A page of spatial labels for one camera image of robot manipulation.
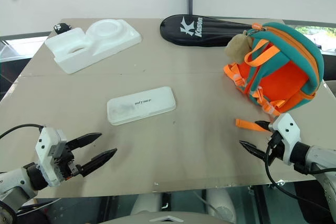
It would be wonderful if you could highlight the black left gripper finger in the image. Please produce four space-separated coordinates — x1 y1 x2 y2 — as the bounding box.
66 132 102 151
78 148 118 177

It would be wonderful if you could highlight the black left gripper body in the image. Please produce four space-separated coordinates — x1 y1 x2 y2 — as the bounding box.
53 141 82 180

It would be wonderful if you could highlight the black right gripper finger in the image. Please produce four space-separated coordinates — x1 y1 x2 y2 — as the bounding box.
239 140 267 162
255 120 271 132

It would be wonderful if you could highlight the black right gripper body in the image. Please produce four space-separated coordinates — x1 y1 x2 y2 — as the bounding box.
265 131 286 162

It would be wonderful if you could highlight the teal and orange backpack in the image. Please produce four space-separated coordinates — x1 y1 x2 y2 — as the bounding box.
223 22 324 133

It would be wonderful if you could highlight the white case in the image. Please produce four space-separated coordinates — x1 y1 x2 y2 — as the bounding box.
106 86 177 126

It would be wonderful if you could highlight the brown cardboard sheet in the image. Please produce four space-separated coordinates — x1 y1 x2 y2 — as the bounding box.
0 75 336 200

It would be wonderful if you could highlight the white rounded robot leg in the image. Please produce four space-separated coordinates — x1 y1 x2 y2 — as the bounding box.
130 192 159 216
205 188 237 223

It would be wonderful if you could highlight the dark rounded shape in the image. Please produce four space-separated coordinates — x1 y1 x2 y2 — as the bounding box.
0 200 17 224

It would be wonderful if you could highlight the beige plush toy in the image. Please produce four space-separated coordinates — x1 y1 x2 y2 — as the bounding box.
226 30 254 63

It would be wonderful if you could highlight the grey robot torso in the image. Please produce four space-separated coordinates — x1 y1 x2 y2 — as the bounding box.
98 210 237 224

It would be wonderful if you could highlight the white foam packaging tray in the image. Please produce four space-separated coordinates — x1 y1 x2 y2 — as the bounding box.
44 18 143 74

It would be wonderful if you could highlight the small black paw-print pouch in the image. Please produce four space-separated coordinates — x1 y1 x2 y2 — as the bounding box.
53 22 72 35

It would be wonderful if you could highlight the black Kason racket cover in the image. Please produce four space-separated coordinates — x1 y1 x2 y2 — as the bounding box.
159 14 254 48

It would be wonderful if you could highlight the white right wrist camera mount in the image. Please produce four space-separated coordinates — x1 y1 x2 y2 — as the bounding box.
268 113 301 166

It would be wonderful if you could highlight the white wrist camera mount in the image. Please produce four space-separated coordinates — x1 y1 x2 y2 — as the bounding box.
35 127 68 187
268 113 301 166

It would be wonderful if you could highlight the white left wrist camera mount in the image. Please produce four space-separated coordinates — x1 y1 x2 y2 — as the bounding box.
35 127 68 187

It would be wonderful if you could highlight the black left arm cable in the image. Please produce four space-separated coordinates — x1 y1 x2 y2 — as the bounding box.
0 123 44 140

